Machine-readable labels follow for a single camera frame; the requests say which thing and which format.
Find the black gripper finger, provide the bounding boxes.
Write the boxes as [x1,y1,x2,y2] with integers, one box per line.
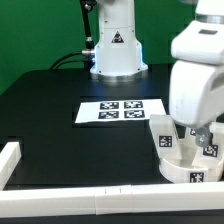
[195,127,212,148]

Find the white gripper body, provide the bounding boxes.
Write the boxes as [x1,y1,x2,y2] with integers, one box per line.
[169,20,224,129]

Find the white round stool seat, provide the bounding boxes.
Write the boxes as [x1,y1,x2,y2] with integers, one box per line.
[159,137,224,183]

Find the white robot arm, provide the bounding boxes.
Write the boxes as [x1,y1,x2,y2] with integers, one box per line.
[91,0,224,147]

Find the white marker paper sheet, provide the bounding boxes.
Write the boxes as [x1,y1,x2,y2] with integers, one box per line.
[75,99,166,123]

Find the white front barrier wall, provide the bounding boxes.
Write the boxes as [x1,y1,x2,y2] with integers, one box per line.
[0,182,224,218]

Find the white barrier wall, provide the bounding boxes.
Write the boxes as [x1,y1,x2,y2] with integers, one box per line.
[0,142,21,191]
[0,182,224,218]

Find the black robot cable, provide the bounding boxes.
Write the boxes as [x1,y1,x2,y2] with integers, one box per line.
[49,0,98,70]

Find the white left barrier wall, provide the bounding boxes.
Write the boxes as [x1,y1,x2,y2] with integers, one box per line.
[0,142,21,191]

